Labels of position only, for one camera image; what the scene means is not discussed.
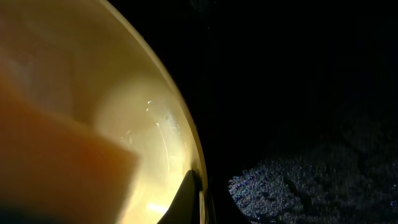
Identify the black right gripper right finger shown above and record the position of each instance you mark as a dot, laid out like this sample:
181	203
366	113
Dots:
225	209

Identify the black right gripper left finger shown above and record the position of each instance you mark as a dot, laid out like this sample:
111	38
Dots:
185	207

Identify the green scouring sponge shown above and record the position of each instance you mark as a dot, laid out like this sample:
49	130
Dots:
57	171

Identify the yellow round plate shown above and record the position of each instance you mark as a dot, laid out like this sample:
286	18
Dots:
84	60

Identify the black round tray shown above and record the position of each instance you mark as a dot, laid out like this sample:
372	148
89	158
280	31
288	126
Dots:
295	102

